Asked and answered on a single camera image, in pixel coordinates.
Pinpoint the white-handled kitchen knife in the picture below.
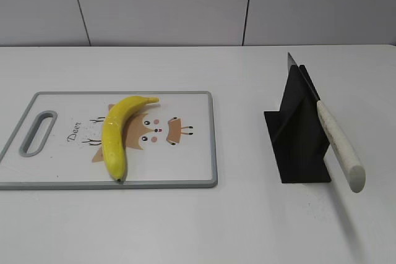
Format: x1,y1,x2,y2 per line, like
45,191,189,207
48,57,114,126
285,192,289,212
287,53,366,193

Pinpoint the black knife stand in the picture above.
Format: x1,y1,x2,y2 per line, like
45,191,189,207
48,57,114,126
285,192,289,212
264,65,331,184

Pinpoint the yellow plastic banana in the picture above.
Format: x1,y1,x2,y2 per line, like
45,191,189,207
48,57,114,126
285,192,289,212
101,96,160,183

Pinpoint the white deer cutting board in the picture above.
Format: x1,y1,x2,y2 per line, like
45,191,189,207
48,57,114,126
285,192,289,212
1,91,217,190

